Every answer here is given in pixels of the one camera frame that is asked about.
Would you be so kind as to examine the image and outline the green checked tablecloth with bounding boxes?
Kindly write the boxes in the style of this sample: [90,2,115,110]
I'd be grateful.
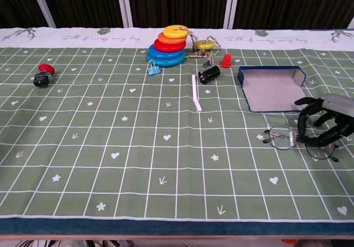
[0,27,354,222]

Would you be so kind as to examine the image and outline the white bent strip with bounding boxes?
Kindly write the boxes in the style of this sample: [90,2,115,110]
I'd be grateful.
[191,74,204,112]

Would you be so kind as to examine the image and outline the black cylindrical part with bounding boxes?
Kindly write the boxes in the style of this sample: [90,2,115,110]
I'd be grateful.
[197,64,221,85]

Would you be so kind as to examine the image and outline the small red cap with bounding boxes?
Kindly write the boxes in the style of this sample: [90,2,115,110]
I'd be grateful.
[220,53,232,68]

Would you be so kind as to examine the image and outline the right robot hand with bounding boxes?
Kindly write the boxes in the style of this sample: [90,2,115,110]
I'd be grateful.
[294,93,354,150]

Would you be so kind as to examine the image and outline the red stacking ring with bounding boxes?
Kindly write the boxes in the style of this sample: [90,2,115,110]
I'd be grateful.
[153,38,186,53]

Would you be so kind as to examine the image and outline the thin-framed eyeglasses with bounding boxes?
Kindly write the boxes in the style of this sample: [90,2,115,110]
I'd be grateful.
[263,125,340,163]

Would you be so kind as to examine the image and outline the yellow stacking ring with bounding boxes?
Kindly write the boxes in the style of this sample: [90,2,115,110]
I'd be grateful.
[162,24,189,39]

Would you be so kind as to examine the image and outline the blue binder clip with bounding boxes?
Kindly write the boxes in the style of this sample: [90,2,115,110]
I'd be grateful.
[147,60,162,76]

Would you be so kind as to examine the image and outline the dark blue stacking ring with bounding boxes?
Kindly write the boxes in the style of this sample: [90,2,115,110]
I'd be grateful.
[148,44,185,60]

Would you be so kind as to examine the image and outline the red emergency stop button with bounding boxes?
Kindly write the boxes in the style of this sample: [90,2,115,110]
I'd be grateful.
[33,63,55,89]

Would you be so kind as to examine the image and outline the olive yellow ring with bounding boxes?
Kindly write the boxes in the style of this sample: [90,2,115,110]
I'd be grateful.
[194,39,216,51]

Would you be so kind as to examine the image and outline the grey pouch with blue trim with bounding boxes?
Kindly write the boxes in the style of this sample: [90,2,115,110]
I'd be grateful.
[237,65,308,112]

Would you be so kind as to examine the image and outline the orange stacking ring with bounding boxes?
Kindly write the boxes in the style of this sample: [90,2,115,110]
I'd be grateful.
[157,33,188,46]

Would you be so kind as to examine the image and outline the light blue stacking ring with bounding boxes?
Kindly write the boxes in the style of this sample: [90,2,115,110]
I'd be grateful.
[145,52,185,68]

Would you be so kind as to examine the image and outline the dark blue table underlay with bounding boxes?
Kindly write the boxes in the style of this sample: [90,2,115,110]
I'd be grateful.
[0,216,354,241]

